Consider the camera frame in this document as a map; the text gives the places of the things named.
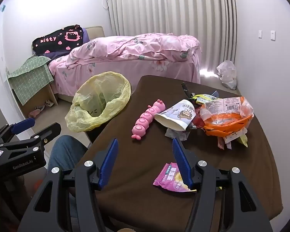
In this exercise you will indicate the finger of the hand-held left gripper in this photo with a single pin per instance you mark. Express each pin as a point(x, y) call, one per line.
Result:
point(21, 125)
point(50, 129)

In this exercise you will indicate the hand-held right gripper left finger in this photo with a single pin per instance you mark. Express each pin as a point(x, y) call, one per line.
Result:
point(110, 164)

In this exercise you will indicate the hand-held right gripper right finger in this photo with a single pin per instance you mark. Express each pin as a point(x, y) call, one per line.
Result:
point(181, 164)

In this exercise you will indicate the purple snack wrapper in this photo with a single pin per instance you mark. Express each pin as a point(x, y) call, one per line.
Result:
point(166, 178)

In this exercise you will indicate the silver wrapper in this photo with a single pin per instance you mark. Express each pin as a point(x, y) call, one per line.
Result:
point(176, 134)

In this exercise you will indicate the red wrapper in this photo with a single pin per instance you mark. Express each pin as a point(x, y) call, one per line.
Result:
point(198, 120)

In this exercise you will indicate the white printed paper cup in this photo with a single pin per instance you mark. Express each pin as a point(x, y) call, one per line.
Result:
point(176, 116)

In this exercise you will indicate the orange plastic bag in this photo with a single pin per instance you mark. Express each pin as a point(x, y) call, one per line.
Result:
point(222, 125)

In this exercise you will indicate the small yellow wrapper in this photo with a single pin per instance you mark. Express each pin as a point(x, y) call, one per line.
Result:
point(243, 140)

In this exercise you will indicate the yellow snack wrapper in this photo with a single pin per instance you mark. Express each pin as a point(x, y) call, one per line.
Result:
point(205, 99)

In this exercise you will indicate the yellow plastic trash bag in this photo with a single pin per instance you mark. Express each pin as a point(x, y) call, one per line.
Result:
point(116, 94)

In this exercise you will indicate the black wrapper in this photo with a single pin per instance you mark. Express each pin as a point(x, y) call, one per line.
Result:
point(186, 90)

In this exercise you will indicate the blue wrapper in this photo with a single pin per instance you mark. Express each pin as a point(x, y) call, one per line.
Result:
point(215, 93)

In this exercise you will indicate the pink slipper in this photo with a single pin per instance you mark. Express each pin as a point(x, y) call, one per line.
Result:
point(35, 113)

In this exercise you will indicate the person's leg in jeans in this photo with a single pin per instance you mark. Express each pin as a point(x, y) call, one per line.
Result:
point(65, 149)

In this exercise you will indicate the white shoe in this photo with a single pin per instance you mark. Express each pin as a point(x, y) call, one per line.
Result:
point(49, 103)

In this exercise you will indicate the wooden nightstand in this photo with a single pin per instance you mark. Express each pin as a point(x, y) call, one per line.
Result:
point(53, 96)

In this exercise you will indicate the green checkered cloth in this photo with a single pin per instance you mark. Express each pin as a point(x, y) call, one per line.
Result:
point(31, 77)

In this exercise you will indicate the pink caterpillar toy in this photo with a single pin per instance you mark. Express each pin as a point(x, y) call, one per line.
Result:
point(147, 117)

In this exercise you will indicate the purple pillow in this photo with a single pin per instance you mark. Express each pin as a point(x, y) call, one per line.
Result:
point(60, 54)

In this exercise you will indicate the bed with pink floral sheet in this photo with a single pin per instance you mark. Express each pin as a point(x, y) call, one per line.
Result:
point(125, 77)

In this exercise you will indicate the black Hello Kitty pillow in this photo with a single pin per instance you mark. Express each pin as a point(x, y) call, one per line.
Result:
point(55, 40)

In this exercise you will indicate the white plastic bag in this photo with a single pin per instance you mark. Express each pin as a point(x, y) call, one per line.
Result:
point(228, 75)

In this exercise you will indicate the beige headboard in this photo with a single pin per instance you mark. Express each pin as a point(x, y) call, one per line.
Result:
point(96, 32)

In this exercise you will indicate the pink floral duvet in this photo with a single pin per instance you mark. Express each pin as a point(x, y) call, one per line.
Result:
point(135, 50)

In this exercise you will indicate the white pleated curtain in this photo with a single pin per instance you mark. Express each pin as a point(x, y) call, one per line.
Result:
point(171, 9)

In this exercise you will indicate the teal wall sticker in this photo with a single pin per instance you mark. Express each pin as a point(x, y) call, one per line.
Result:
point(3, 8)

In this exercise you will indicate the small white wall switch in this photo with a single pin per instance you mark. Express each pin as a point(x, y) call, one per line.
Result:
point(260, 34)

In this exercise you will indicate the large white wall switch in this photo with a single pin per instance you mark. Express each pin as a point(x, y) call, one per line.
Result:
point(272, 35)

